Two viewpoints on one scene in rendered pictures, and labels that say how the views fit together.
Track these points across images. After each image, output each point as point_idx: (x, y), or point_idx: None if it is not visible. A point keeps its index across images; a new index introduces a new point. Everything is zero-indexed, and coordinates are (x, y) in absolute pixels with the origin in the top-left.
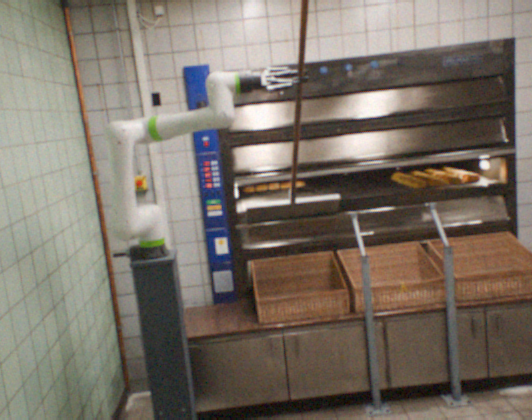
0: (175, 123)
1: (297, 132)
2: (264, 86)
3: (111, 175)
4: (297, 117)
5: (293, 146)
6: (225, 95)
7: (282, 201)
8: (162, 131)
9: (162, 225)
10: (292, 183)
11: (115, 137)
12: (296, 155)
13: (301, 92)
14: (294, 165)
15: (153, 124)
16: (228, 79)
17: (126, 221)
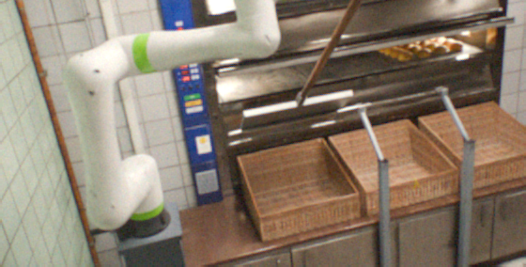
0: (180, 50)
1: (339, 38)
2: None
3: (81, 141)
4: (348, 21)
5: (325, 53)
6: (268, 7)
7: (286, 104)
8: (158, 62)
9: (159, 185)
10: (307, 88)
11: (84, 86)
12: (325, 62)
13: None
14: (317, 71)
15: (142, 51)
16: None
17: (112, 206)
